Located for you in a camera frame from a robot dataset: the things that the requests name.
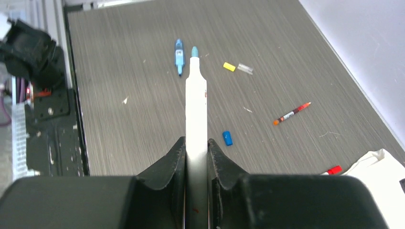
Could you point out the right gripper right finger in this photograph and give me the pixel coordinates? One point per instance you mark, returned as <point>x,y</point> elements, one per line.
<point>240,200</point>

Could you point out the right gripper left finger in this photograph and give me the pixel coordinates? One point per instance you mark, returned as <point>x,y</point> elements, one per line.
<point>152,199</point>

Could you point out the red pen cap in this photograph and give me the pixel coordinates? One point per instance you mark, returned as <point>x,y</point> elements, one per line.
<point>334,170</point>

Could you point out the white acrylic marker grey tip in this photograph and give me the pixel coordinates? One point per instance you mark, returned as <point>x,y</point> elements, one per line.
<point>196,143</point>

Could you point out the yellow pen cap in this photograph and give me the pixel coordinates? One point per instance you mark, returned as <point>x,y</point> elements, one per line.
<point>229,66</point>

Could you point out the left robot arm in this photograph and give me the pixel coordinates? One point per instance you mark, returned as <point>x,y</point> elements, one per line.
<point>33,55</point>

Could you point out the blue pen cap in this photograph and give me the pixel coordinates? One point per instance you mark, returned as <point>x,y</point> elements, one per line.
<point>227,138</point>

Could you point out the orange brown gel pen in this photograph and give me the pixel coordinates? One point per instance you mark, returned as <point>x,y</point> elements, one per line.
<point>291,113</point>

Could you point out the clear pen cap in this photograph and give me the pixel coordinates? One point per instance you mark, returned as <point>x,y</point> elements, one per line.
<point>245,69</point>

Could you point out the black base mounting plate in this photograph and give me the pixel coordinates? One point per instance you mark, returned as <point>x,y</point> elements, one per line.
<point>55,145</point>

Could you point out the white folded cloth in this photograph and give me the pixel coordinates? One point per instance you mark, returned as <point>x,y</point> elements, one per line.
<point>384,176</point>

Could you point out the light blue highlighter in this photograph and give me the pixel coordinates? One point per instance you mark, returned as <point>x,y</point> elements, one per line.
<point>179,58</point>

